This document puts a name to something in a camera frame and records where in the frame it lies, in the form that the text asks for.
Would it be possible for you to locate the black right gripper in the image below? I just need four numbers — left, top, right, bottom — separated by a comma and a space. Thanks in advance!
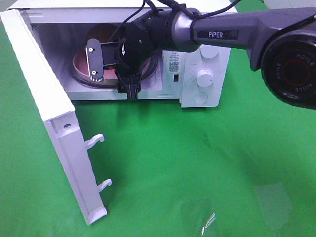
115, 16, 173, 100

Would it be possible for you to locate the burger with lettuce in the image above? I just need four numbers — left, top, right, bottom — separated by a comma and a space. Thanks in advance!
86, 23, 120, 43

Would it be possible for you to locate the pink round plate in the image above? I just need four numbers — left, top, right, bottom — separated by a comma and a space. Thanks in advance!
72, 48, 153, 84

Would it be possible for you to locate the white microwave knob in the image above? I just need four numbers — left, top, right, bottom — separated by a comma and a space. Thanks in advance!
196, 70, 214, 87
200, 45, 219, 59

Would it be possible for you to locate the round microwave door button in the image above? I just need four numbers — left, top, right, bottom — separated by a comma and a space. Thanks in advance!
193, 92, 208, 105

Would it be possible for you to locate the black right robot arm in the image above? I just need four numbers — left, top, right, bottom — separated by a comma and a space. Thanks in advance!
115, 7, 316, 109

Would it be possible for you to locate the glass microwave turntable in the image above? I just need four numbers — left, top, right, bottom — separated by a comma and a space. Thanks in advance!
68, 54, 158, 89

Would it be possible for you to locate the white warning label sticker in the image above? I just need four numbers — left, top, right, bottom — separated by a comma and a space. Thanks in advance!
168, 51, 180, 73

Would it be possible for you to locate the white microwave oven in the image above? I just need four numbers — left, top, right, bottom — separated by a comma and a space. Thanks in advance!
1, 0, 230, 107

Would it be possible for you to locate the wrist camera with black bracket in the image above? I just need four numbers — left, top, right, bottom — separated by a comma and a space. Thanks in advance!
85, 38, 119, 82

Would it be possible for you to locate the black camera cable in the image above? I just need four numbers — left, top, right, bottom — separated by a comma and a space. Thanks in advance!
108, 0, 241, 42

